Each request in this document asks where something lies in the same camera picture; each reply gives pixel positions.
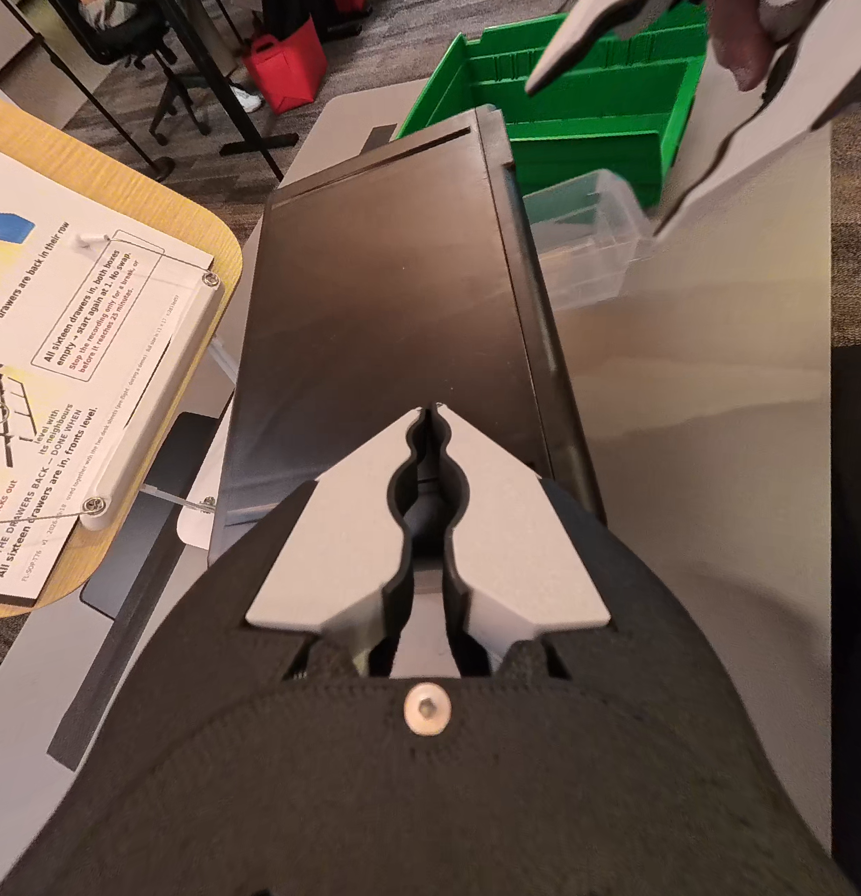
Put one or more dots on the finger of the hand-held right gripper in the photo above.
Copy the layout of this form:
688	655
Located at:
598	17
823	70

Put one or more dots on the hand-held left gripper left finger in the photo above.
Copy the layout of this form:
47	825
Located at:
332	553

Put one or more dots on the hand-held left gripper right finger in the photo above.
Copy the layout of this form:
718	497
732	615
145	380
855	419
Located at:
528	553

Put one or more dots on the green plastic bin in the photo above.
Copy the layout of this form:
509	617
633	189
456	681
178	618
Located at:
598	140

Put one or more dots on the clear plastic drawer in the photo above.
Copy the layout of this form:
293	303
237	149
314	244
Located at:
584	238

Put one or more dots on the black drawer cabinet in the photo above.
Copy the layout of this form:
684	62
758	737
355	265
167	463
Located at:
381	294

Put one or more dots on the person's right hand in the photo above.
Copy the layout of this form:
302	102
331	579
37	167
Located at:
742	42

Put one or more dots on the white clamp bar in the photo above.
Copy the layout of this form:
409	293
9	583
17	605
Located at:
152	397

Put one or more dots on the red bag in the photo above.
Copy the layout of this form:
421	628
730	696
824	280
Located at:
353	5
287	66

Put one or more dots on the person's black clothing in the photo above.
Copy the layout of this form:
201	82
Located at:
858	560

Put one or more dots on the white drawer instruction sheet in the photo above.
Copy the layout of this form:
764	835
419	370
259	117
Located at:
66	315

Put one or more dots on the white shoe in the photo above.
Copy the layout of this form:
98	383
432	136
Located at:
248	99

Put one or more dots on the black office chair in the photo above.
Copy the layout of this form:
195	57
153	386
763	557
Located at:
171	91

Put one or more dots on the yellow wooden board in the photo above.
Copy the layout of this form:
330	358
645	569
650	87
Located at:
87	162

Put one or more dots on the white bracket base plate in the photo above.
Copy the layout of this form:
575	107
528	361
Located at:
196	521

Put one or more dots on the black desk leg frame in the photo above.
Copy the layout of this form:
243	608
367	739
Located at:
220	84

